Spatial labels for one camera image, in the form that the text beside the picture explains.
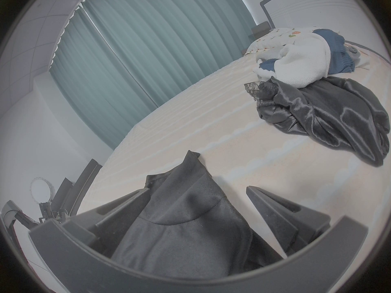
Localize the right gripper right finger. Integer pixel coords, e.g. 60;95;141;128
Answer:
246;186;331;259

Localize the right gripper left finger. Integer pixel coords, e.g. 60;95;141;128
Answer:
63;188;151;257

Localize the black T-shirt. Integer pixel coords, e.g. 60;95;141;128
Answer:
92;151;285;279

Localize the pile of clothes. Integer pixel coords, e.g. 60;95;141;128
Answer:
253;28;363;89

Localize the round white mirror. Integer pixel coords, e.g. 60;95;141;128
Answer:
30;177;53;204

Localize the bed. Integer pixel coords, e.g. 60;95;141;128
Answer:
75;0;391;275

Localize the black satin garment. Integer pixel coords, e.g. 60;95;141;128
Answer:
243;76;391;167

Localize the blue-green curtain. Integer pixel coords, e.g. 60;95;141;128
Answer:
49;7;158;151
80;0;258;107

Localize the white printed pillow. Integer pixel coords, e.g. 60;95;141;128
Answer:
243;27;321;56

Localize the grey bedside table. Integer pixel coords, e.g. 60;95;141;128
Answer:
249;22;273;41

